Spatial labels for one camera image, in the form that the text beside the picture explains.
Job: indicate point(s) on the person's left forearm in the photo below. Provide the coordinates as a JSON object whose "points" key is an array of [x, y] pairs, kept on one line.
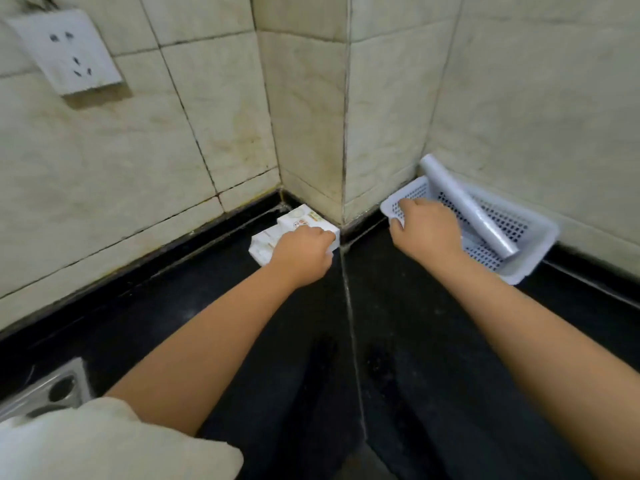
{"points": [[215, 344]]}

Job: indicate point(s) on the white plastic wrap roll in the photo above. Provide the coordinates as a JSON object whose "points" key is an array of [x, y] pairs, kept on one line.
{"points": [[470, 207]]}

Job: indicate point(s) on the white wall socket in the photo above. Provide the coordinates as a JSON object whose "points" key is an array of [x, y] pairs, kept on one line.
{"points": [[65, 52]]}

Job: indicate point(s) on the person's right forearm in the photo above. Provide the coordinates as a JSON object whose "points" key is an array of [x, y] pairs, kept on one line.
{"points": [[545, 354]]}

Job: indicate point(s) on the white tissue packet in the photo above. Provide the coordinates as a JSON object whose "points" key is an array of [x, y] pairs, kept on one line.
{"points": [[265, 244]]}

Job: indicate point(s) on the person's right hand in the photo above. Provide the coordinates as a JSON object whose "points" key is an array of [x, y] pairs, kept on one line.
{"points": [[430, 232]]}

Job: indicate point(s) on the person's white sleeve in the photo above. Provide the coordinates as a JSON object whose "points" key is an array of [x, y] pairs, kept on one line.
{"points": [[100, 444]]}

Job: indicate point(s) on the person's left fingers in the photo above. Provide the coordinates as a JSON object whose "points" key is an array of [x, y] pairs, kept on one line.
{"points": [[325, 240]]}

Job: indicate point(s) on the white perforated plastic basket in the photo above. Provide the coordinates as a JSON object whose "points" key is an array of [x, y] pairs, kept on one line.
{"points": [[530, 239]]}

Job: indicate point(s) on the person's left hand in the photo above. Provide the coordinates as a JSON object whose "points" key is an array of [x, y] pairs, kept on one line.
{"points": [[300, 259]]}

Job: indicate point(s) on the person's right thumb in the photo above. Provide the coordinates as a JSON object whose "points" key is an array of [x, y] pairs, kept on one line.
{"points": [[396, 229]]}

